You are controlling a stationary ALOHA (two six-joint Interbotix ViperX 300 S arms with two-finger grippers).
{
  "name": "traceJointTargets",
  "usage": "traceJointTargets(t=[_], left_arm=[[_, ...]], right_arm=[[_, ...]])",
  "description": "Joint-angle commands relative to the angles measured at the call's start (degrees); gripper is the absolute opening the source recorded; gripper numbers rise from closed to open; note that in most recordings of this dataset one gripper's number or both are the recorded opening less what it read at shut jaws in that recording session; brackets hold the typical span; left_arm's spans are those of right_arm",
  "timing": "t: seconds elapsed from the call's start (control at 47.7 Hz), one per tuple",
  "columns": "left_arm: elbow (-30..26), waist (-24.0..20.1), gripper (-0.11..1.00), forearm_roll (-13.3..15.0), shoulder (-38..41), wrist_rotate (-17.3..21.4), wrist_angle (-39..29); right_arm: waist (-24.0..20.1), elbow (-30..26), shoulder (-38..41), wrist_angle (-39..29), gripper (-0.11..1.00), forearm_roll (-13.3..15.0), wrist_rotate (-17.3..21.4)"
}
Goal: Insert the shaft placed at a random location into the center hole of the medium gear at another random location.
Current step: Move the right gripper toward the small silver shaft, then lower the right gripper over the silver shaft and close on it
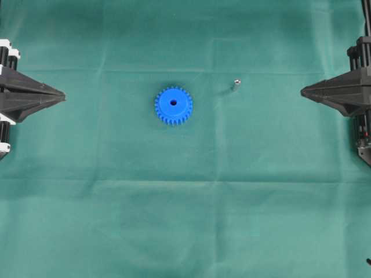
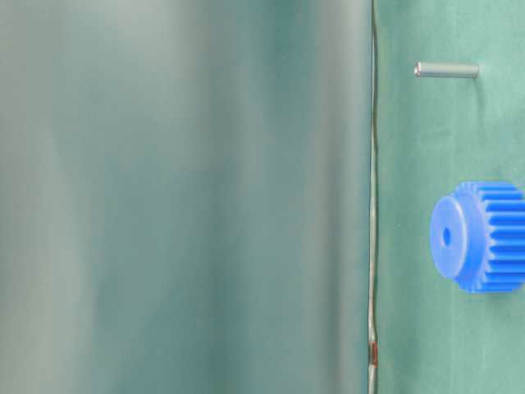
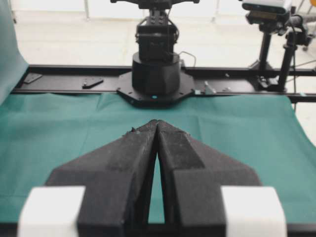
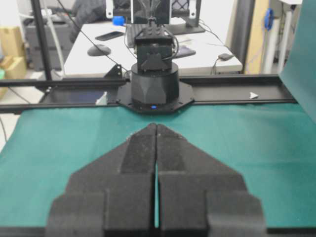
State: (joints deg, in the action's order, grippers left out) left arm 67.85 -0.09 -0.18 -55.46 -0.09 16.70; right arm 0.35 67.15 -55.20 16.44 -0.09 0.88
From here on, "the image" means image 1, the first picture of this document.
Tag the blue plastic gear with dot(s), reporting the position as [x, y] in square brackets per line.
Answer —
[173, 106]

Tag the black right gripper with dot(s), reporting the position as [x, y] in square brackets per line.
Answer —
[351, 82]

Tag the green cloth mat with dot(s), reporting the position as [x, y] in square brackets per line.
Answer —
[260, 182]

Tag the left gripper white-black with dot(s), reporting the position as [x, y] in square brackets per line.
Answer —
[30, 95]

